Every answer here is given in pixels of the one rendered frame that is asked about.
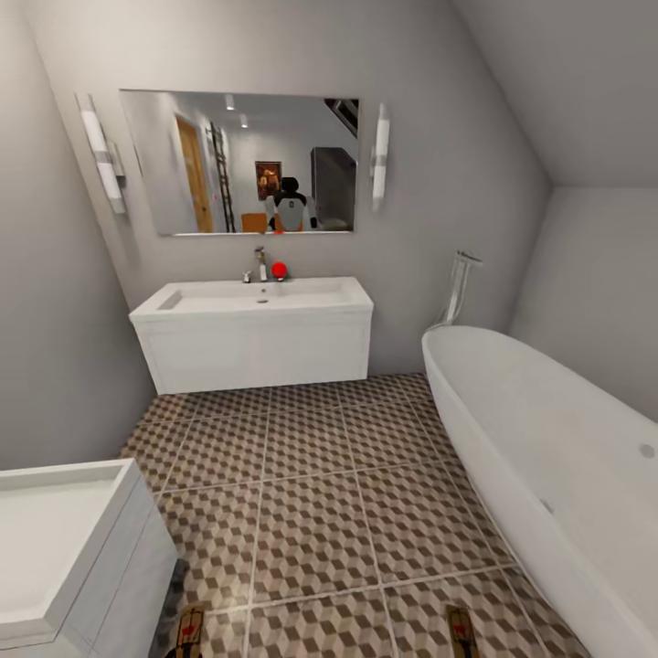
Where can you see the bathtub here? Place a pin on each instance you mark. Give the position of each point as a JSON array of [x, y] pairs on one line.
[[567, 473]]

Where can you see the wall mounted light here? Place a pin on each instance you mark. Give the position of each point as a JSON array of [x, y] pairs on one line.
[[106, 153], [378, 155]]

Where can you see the serving cart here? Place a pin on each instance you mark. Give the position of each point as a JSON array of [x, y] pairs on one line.
[[86, 560]]

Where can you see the mirror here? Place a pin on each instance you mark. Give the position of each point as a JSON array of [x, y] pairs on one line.
[[215, 163]]

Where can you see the mousetrap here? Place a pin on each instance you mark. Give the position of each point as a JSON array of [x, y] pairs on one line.
[[463, 640], [189, 634]]

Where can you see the furniture sink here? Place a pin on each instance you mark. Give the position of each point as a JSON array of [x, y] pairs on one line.
[[215, 335]]

